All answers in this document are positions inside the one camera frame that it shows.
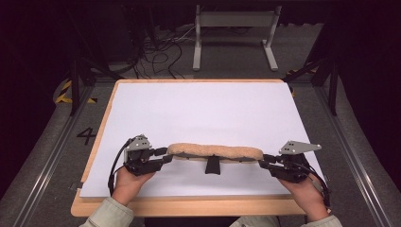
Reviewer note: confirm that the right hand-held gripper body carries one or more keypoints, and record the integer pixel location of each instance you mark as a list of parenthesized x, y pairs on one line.
[(291, 168)]

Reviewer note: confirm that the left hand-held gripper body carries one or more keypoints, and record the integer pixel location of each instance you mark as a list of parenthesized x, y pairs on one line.
[(140, 162)]

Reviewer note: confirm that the person's left hand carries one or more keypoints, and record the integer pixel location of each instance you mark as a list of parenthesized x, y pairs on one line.
[(129, 186)]

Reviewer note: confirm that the person's right hand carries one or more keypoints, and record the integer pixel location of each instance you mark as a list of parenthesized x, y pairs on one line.
[(307, 195)]

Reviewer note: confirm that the wooden table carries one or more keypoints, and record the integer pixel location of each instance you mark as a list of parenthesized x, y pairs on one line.
[(189, 206)]

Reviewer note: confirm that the person's beige jacket front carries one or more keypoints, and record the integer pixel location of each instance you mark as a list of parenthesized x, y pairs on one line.
[(252, 222)]

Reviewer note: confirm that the white table sheet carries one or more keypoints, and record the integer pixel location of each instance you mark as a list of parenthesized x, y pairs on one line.
[(201, 107)]

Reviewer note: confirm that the black metal stand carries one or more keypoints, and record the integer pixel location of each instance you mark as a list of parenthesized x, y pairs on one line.
[(75, 85), (332, 91)]

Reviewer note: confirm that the white metal stand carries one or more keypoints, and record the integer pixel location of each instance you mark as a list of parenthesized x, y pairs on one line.
[(235, 19)]

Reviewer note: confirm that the aluminium floor rail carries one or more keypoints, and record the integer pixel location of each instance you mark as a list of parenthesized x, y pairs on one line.
[(47, 167), (356, 167)]

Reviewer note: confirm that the small grey metal bracket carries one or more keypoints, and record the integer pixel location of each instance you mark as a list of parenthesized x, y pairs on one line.
[(75, 185)]

